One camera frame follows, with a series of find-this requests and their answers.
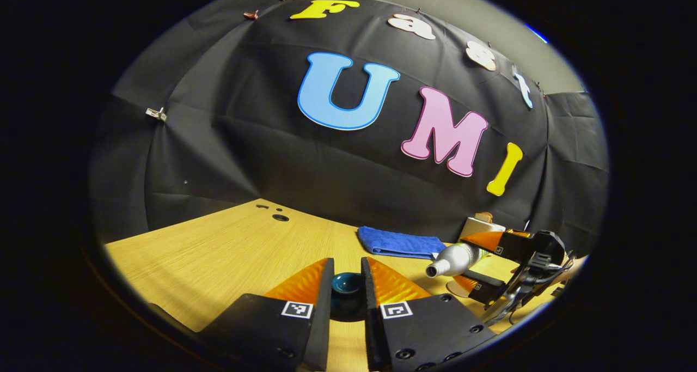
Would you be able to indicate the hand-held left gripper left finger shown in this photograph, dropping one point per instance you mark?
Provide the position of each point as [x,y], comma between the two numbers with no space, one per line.
[325,317]

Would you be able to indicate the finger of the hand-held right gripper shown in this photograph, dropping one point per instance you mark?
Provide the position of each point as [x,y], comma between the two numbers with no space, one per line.
[484,287]
[503,241]

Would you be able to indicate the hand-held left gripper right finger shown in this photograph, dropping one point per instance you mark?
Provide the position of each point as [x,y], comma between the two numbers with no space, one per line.
[370,317]

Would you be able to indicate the round tan coaster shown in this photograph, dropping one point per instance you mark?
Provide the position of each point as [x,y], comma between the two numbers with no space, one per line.
[456,292]

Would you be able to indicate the teal teacup lid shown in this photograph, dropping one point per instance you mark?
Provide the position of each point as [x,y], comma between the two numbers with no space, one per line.
[347,293]

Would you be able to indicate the silver green water bottle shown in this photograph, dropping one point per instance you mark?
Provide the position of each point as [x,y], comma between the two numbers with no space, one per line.
[457,258]

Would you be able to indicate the white toaster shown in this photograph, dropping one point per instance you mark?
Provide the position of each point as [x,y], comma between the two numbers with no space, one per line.
[479,227]

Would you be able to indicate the brown bread slice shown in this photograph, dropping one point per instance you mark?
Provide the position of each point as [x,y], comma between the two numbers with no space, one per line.
[483,218]

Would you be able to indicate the blue folded towel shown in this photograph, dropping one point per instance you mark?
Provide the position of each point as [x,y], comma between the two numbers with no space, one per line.
[400,242]

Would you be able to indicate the black desk grommet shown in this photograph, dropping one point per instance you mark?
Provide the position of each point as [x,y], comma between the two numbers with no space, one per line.
[280,218]

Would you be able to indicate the black backdrop cloth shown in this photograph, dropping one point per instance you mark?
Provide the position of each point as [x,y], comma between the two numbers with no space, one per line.
[272,159]

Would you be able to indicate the silver cloth clip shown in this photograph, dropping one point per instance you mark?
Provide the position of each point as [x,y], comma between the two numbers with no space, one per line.
[156,113]

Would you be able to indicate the red cloth clip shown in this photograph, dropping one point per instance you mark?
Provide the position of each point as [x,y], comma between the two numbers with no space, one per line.
[251,14]

